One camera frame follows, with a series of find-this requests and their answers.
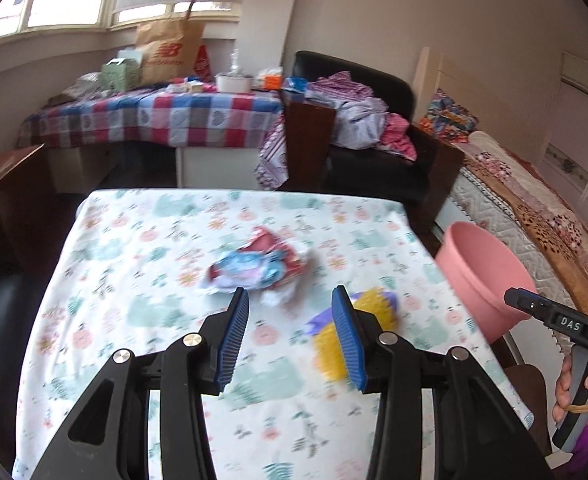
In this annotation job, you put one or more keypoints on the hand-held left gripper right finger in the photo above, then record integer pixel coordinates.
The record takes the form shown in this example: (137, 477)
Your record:
(346, 340)

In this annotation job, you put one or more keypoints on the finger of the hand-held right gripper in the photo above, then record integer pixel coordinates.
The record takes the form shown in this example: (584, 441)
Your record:
(526, 302)

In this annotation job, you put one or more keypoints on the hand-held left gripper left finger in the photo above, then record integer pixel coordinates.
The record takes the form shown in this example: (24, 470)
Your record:
(234, 335)

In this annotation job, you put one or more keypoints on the yellow foam fruit net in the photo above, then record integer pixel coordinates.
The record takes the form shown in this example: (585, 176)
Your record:
(326, 355)

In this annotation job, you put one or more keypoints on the purple plastic wrapper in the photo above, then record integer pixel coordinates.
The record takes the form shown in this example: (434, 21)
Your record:
(319, 321)

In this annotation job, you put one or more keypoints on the pink plastic bucket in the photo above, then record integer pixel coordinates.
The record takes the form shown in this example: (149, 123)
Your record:
(474, 270)

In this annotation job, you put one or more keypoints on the colourful wrapper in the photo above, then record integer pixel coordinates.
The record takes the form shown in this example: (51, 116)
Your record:
(259, 265)

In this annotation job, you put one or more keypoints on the person's right hand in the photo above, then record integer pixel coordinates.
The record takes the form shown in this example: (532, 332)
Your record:
(564, 390)

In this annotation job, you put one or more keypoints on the yellow rubber band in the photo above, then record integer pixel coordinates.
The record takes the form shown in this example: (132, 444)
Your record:
(581, 406)

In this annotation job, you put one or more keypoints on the bed with patterned bedding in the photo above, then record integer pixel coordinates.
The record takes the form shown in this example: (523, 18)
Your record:
(534, 215)

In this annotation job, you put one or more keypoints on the white quilted mattress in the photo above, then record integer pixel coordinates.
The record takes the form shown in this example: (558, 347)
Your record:
(499, 217)

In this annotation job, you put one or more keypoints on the floral tablecloth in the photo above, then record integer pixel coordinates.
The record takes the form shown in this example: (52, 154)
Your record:
(139, 270)

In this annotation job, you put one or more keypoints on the black leather armchair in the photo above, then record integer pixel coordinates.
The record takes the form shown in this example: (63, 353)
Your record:
(374, 175)

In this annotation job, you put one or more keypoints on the white cabinet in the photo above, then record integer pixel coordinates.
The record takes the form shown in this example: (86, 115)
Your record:
(219, 167)

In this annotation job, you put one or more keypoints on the purple patterned hanging cloth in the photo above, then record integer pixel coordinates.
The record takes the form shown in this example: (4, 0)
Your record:
(271, 155)

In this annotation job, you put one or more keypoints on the cream wooden headboard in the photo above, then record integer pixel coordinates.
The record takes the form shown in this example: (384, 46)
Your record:
(514, 105)

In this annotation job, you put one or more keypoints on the dark wooden side table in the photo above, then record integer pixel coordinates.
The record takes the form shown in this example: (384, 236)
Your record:
(306, 145)

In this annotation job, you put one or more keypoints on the colourful printed pillow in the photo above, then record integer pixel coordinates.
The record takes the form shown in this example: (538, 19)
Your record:
(449, 115)

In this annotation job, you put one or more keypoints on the pink patterned garment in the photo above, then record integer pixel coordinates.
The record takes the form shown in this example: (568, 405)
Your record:
(399, 137)

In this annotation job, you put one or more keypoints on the lavender garment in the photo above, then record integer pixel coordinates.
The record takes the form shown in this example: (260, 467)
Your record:
(359, 122)

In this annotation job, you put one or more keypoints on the checkered tablecloth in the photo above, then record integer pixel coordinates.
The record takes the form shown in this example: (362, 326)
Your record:
(174, 115)

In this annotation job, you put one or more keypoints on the white air conditioner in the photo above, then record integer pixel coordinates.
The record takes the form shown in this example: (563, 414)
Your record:
(586, 72)

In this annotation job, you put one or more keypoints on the white pot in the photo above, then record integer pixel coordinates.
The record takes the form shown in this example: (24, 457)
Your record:
(234, 84)

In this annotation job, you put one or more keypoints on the plaid shirt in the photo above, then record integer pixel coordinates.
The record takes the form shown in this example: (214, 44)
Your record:
(339, 87)

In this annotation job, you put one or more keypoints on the row of small boxes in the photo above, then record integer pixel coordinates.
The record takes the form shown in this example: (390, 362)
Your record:
(189, 86)

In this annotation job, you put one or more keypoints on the orange tissue pack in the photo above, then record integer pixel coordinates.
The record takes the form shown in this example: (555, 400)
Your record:
(270, 80)

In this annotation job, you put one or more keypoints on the blue packet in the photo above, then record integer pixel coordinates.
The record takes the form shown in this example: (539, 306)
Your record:
(295, 84)

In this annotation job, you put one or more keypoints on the white bag in pot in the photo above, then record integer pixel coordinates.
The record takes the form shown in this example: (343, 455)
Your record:
(235, 62)

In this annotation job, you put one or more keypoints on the brown wooden cabinet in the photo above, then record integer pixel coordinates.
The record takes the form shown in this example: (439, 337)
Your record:
(9, 175)

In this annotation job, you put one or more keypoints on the green cardboard box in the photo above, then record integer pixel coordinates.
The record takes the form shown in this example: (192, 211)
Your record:
(121, 76)

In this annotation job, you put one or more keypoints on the brown paper bag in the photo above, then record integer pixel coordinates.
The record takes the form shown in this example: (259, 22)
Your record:
(169, 55)

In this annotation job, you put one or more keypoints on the white plastic bag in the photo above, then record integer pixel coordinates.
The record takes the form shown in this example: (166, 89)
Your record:
(81, 87)

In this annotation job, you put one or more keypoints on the pale tissue box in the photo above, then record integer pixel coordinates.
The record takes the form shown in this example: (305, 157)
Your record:
(130, 53)

